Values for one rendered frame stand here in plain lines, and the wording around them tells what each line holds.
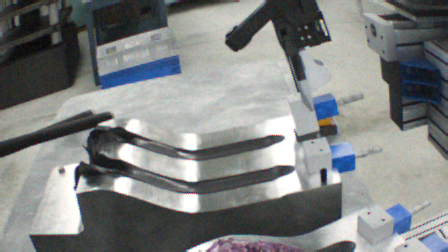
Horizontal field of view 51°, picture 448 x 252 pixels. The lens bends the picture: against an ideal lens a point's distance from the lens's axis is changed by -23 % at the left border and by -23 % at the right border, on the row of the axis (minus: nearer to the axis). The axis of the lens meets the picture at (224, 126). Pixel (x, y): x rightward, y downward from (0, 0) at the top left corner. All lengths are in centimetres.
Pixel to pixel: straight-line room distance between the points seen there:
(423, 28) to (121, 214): 82
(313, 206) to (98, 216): 30
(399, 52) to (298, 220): 57
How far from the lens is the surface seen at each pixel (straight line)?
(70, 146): 133
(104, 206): 80
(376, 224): 70
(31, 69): 481
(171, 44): 404
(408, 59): 126
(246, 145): 95
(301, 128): 91
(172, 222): 80
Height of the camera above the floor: 128
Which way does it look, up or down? 23 degrees down
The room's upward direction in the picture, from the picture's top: 9 degrees counter-clockwise
